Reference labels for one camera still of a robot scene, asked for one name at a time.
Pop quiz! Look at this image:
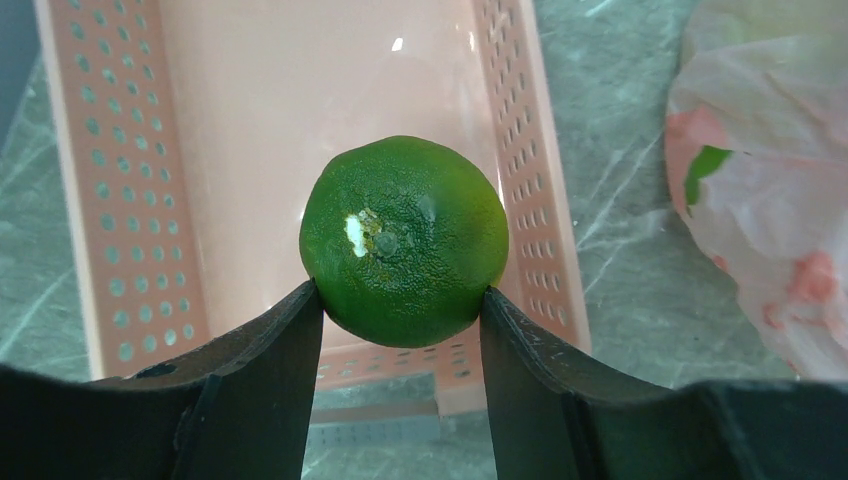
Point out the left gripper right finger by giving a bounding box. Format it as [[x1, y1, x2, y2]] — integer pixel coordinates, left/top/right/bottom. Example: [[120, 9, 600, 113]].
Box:
[[480, 288, 847, 480]]

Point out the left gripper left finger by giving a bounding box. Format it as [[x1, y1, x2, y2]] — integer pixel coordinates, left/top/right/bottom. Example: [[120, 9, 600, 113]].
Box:
[[1, 281, 323, 479]]

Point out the dark green fake lime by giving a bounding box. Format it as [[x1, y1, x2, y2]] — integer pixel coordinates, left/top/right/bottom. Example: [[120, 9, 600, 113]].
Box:
[[299, 135, 509, 348]]

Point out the pink plastic bag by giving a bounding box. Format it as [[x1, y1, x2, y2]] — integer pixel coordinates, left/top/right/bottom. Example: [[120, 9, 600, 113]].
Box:
[[664, 0, 847, 381]]

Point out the pink plastic basket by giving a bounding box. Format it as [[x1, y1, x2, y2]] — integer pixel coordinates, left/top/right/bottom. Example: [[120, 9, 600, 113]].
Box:
[[33, 0, 593, 417]]

